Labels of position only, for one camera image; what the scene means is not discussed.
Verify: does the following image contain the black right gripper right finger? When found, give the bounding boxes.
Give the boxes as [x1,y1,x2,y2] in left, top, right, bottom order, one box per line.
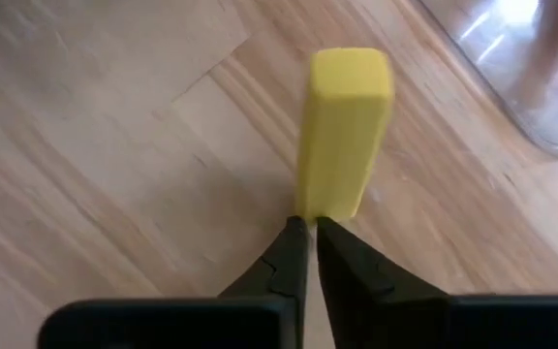
[315,216,449,349]

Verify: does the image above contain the clear plastic bin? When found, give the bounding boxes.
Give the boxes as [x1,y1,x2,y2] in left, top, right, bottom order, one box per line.
[417,0,558,159]

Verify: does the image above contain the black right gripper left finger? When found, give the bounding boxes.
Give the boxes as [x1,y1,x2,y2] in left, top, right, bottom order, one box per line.
[218,215,312,349]

